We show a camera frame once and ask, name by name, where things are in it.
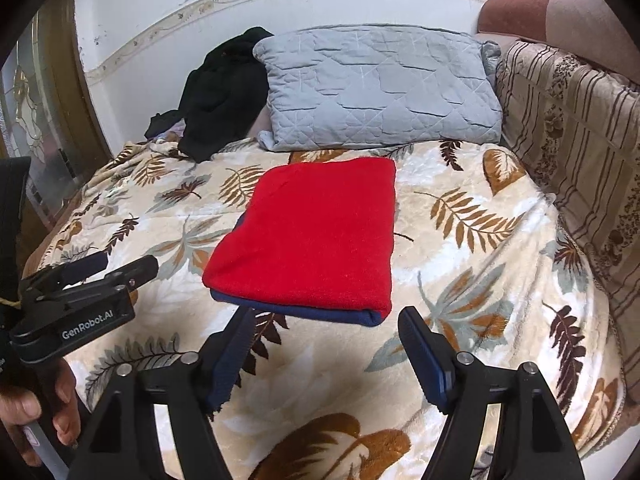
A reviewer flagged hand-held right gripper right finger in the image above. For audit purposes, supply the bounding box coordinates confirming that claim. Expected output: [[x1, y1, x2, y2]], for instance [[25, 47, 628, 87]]
[[397, 306, 587, 480]]

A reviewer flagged wooden door with patterned glass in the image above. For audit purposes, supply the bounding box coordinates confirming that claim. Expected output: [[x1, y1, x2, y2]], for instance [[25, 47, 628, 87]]
[[0, 0, 115, 243]]

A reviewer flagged grey quilted pillow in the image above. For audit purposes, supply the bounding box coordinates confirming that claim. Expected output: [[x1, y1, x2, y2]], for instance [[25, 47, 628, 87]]
[[252, 24, 504, 153]]

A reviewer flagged leaf print fleece blanket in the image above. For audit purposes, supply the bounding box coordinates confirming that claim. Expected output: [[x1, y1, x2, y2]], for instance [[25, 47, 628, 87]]
[[22, 137, 628, 480]]

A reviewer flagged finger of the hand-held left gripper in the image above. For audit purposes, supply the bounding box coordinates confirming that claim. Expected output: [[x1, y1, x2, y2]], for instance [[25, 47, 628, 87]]
[[35, 254, 160, 306], [21, 251, 110, 292]]

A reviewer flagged person's left hand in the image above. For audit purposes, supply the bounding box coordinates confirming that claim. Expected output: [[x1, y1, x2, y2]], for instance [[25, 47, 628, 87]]
[[0, 357, 83, 467]]

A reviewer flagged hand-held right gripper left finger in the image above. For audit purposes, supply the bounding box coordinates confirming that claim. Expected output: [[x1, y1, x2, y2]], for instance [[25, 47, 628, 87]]
[[66, 306, 258, 480]]

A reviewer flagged purple cloth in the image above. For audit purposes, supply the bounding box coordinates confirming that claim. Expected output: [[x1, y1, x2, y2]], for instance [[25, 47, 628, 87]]
[[150, 119, 189, 145]]

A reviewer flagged red and blue knit sweater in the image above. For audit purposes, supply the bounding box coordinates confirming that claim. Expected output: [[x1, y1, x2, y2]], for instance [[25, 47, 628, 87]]
[[202, 157, 397, 328]]

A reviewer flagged brown padded headboard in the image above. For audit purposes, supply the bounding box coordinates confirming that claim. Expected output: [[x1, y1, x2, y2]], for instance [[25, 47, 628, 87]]
[[475, 0, 640, 93]]

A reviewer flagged black garment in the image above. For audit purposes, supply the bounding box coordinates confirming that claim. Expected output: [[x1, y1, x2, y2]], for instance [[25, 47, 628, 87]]
[[144, 26, 275, 164]]

